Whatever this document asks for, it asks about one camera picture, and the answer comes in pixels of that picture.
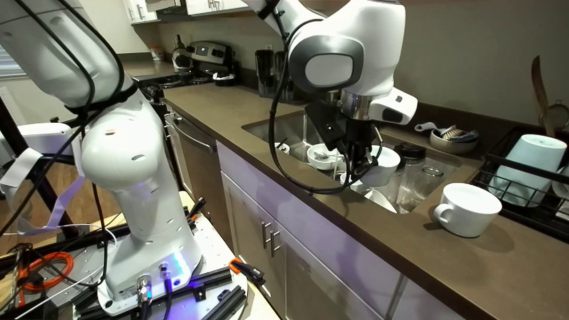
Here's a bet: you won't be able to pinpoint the white plate in sink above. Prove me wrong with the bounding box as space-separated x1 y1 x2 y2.
354 187 397 214

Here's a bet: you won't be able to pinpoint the small dish with utensils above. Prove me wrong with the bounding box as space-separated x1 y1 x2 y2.
414 121 480 155

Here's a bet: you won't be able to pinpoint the orange cable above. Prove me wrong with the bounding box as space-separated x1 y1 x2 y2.
16 249 77 294

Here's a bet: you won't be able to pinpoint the wooden spatula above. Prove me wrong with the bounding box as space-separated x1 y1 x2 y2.
530 56 555 137

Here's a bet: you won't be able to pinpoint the light blue container in rack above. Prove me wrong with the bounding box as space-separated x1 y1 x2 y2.
489 134 567 208

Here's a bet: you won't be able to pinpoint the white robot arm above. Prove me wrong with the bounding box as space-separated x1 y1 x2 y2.
0 0 418 315

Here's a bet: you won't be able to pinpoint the white oval dish front sink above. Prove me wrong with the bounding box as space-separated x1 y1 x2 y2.
274 143 290 155

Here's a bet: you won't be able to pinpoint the black coffee maker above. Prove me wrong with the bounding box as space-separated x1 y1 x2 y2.
171 36 238 86

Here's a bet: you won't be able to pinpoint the purple-lit drawer fronts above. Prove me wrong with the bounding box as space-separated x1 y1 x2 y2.
219 146 462 320

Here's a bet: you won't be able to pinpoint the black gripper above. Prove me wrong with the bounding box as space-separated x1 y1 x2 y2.
306 102 377 169

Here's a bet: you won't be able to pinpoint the stainless steel sink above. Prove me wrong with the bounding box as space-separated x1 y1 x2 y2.
246 114 459 214

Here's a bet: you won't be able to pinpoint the white mug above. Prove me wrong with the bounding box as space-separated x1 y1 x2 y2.
432 184 502 239
361 146 400 187

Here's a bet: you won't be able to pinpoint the orange handled tool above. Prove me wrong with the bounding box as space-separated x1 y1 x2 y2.
230 258 265 288

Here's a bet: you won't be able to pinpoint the white bowl in sink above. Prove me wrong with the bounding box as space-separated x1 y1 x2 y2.
306 144 343 171

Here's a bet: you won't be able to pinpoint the black dish rack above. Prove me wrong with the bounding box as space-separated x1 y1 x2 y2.
473 130 569 242

